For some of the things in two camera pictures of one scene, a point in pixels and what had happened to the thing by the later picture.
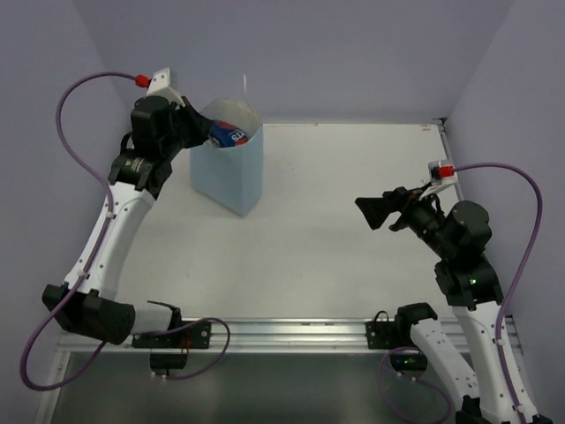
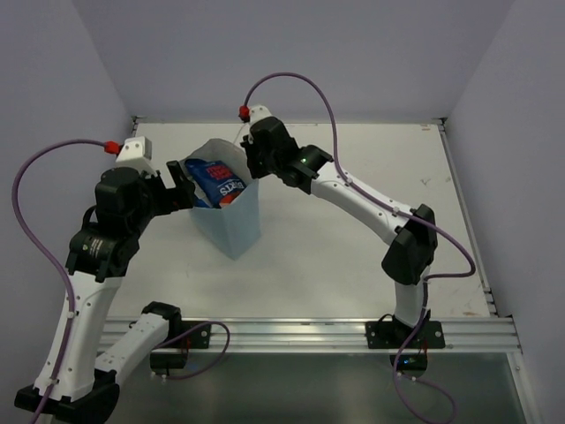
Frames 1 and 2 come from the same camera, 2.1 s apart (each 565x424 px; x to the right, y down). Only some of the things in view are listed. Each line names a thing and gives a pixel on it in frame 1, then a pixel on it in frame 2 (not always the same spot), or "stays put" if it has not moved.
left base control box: [161, 363] stays put
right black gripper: [377, 209] to [250, 145]
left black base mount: [196, 336] stays put
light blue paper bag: [232, 176] to [236, 226]
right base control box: [409, 361] stays put
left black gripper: [189, 124] to [167, 194]
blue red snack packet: [227, 134] to [218, 180]
